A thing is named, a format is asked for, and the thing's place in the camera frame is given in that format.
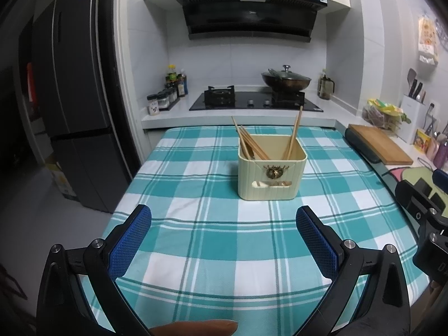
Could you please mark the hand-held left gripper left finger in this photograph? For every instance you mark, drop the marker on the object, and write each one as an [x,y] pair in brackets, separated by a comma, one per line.
[129,241]

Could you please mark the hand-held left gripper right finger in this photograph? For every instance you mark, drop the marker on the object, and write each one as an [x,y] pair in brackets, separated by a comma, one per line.
[318,241]

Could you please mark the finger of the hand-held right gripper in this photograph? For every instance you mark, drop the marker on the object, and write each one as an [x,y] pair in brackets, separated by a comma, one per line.
[414,203]
[441,176]

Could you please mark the cream utensil holder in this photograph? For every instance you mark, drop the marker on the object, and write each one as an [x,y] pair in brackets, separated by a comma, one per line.
[273,178]

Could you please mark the wooden chopstick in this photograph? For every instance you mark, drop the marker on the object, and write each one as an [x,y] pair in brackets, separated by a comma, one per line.
[245,136]
[257,147]
[289,143]
[296,129]

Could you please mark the person's left hand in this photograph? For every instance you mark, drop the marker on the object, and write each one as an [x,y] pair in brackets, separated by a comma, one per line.
[196,328]

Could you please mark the purple bottle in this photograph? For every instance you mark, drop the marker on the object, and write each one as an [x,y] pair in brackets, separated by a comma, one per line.
[441,154]

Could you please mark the cartoon printed mat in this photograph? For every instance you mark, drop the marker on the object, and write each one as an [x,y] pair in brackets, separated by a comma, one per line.
[409,176]

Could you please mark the pink cup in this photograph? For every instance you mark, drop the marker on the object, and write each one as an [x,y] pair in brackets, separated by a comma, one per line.
[432,148]

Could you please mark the yellow snack packet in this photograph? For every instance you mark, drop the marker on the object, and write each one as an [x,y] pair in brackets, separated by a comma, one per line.
[422,141]

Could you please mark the white knife block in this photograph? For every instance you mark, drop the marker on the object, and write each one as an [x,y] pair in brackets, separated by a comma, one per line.
[411,119]

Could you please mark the wooden cutting board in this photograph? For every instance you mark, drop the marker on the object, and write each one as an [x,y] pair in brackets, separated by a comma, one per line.
[383,145]

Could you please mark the teal checked tablecloth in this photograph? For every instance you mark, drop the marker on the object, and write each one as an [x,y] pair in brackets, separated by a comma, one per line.
[210,217]

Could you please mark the plastic bag of food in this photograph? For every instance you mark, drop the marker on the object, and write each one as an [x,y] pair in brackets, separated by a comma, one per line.
[383,113]

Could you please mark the cardboard box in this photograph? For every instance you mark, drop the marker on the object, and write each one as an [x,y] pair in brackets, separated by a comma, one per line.
[61,178]

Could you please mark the grey spatula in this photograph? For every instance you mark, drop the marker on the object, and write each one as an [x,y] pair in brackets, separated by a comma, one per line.
[412,77]

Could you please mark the group of condiment bottles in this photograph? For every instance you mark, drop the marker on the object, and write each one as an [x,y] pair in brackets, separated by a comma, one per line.
[161,101]

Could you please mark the black glass gas cooktop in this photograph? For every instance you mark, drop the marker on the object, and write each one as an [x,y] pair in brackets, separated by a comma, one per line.
[255,105]

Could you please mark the dark grey refrigerator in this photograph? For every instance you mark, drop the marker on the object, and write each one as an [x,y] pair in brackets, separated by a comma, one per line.
[80,94]

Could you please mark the dark sauce bottle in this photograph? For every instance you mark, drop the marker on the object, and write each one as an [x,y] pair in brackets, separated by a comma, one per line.
[182,85]

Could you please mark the wok with glass lid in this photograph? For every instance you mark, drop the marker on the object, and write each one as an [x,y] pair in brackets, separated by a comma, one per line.
[286,78]

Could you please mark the yellow-capped sauce bottle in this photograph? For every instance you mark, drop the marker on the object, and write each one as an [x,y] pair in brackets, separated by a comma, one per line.
[171,77]

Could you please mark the black burner grate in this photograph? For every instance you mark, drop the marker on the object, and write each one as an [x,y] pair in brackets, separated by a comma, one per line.
[219,91]

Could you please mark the black range hood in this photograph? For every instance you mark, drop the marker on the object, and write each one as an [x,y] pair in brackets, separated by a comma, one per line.
[252,17]

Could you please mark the hanging printed wall pouch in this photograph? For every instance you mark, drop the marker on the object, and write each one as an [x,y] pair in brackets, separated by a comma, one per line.
[428,40]

